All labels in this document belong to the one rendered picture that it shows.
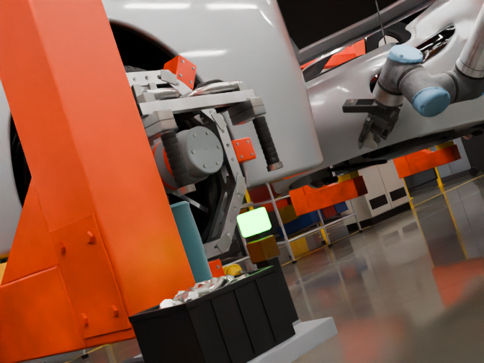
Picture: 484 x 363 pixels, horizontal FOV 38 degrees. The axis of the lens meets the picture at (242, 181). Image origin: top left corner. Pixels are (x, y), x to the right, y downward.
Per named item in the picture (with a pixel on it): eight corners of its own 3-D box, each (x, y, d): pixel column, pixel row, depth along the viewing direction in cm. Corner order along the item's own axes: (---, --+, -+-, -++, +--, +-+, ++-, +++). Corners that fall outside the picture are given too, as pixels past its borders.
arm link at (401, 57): (405, 63, 188) (384, 41, 194) (389, 99, 197) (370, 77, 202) (432, 60, 192) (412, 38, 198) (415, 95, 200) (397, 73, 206)
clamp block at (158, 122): (154, 140, 170) (148, 119, 170) (178, 128, 164) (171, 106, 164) (139, 142, 166) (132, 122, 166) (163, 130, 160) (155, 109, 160)
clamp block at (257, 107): (243, 124, 195) (238, 106, 196) (267, 113, 189) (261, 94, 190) (232, 126, 192) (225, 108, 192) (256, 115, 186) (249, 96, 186)
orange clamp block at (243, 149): (221, 169, 214) (240, 165, 221) (239, 162, 209) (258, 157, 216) (214, 148, 214) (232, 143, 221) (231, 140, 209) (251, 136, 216)
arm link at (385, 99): (372, 86, 199) (384, 70, 206) (367, 99, 203) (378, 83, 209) (401, 99, 198) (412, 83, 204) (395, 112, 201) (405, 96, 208)
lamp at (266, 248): (265, 259, 125) (258, 238, 125) (281, 255, 122) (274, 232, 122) (251, 265, 122) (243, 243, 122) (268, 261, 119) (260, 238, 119)
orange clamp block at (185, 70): (176, 99, 209) (181, 75, 213) (194, 89, 204) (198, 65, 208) (158, 88, 205) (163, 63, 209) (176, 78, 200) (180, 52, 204)
